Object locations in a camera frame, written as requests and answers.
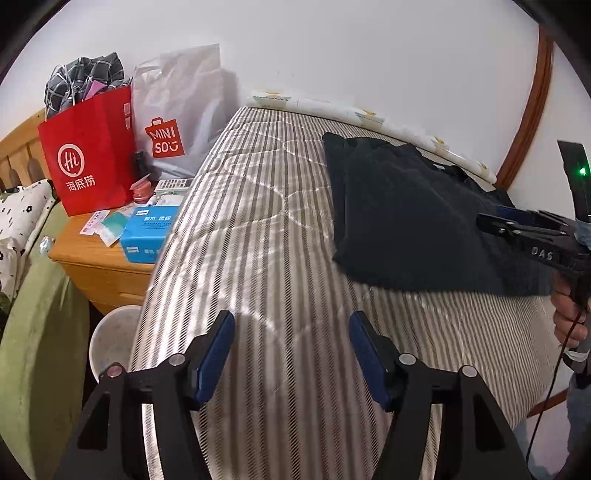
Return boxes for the wooden headboard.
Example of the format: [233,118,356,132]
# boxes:
[0,111,58,195]

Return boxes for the white remote control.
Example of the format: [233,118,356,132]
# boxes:
[154,178,195,197]

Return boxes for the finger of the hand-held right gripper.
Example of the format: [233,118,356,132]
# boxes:
[496,206,571,228]
[476,213,532,239]

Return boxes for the striped mattress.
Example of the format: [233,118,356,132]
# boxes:
[129,107,573,480]

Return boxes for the grey checked cloth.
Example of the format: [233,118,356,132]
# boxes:
[44,52,132,118]

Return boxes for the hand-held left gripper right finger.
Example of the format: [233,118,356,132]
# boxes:
[348,310,532,480]

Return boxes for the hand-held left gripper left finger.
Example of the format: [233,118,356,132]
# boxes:
[53,310,237,480]

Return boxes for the person's right hand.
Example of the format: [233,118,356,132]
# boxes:
[551,276,591,352]

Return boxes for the blue tissue box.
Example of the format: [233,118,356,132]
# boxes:
[120,208,174,265]

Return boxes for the person's grey trousers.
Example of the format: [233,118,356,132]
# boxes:
[566,351,591,467]

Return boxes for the teal packet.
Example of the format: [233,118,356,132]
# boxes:
[99,210,134,247]

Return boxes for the wooden bedside table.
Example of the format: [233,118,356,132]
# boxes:
[48,210,160,315]

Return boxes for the small pink container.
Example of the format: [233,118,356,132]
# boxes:
[130,178,153,204]

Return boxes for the black cable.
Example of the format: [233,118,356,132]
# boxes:
[522,295,586,467]

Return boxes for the white spotted pillow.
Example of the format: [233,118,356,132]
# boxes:
[0,181,58,296]

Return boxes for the brown wooden door frame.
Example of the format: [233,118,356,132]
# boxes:
[496,25,555,190]

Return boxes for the white plastic basin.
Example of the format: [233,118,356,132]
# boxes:
[89,305,141,384]

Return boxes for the wooden bed frame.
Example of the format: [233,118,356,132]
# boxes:
[526,388,570,418]

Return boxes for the red paper bag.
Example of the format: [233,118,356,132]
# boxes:
[38,85,139,217]

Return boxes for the black garment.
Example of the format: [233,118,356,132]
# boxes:
[322,131,555,296]

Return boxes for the black bottle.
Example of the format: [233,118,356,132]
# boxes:
[133,151,151,185]

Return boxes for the green blanket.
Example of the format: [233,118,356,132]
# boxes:
[0,198,90,480]

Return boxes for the white pink packet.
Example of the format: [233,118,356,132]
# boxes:
[79,210,112,236]

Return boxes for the white plastic bag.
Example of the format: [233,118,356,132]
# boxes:
[131,44,241,176]

